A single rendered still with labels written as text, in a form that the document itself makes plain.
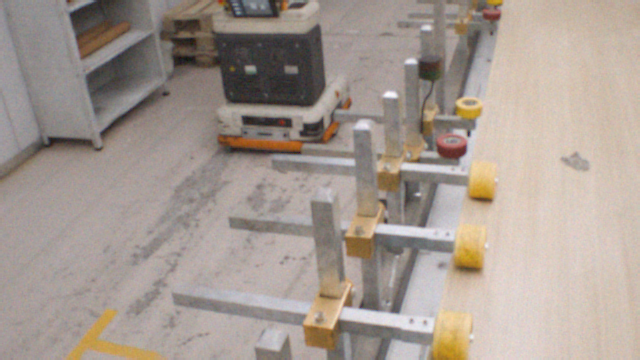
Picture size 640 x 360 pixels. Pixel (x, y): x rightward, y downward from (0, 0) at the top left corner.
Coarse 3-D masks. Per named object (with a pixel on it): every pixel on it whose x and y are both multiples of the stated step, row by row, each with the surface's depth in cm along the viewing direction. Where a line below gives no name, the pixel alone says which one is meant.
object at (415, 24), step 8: (400, 24) 282; (408, 24) 281; (416, 24) 280; (424, 24) 279; (432, 24) 278; (448, 24) 275; (472, 24) 272; (480, 24) 271; (488, 24) 270; (496, 24) 269
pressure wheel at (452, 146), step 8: (448, 136) 169; (456, 136) 168; (440, 144) 165; (448, 144) 165; (456, 144) 164; (464, 144) 164; (440, 152) 166; (448, 152) 164; (456, 152) 164; (464, 152) 165
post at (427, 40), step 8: (424, 32) 182; (432, 32) 182; (424, 40) 183; (432, 40) 183; (424, 48) 185; (432, 48) 184; (424, 88) 191; (424, 96) 192; (432, 96) 191; (432, 104) 193; (424, 136) 199; (432, 136) 198; (432, 144) 199
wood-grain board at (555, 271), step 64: (512, 0) 283; (576, 0) 277; (512, 64) 213; (576, 64) 209; (512, 128) 171; (576, 128) 168; (512, 192) 143; (576, 192) 141; (512, 256) 123; (576, 256) 121; (512, 320) 108; (576, 320) 106
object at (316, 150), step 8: (304, 144) 181; (312, 144) 181; (320, 144) 181; (304, 152) 180; (312, 152) 179; (320, 152) 178; (328, 152) 178; (336, 152) 177; (344, 152) 176; (352, 152) 175; (376, 152) 174; (424, 152) 172; (432, 152) 171; (376, 160) 174; (424, 160) 170; (432, 160) 169; (440, 160) 168; (448, 160) 168; (456, 160) 167
